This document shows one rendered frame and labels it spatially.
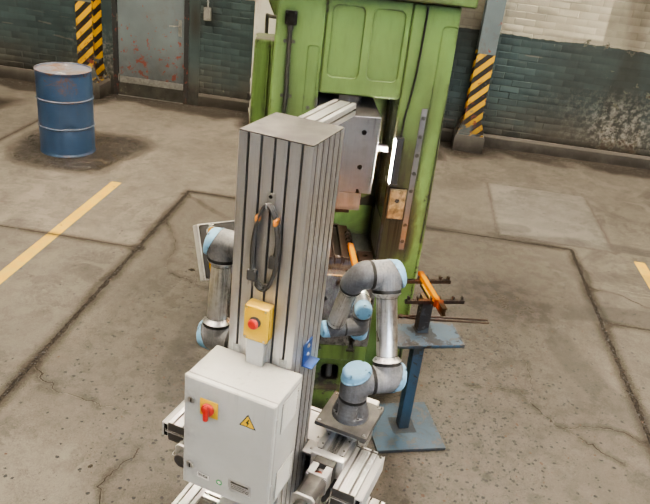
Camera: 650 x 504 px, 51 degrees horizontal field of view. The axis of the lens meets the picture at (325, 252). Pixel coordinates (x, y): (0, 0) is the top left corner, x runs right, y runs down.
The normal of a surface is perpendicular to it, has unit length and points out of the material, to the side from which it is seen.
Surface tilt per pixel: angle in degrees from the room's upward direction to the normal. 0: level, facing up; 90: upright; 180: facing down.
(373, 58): 90
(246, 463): 90
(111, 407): 0
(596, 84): 91
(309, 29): 90
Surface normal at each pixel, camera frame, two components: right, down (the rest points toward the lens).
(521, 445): 0.11, -0.89
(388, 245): 0.04, 0.45
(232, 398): -0.39, 0.37
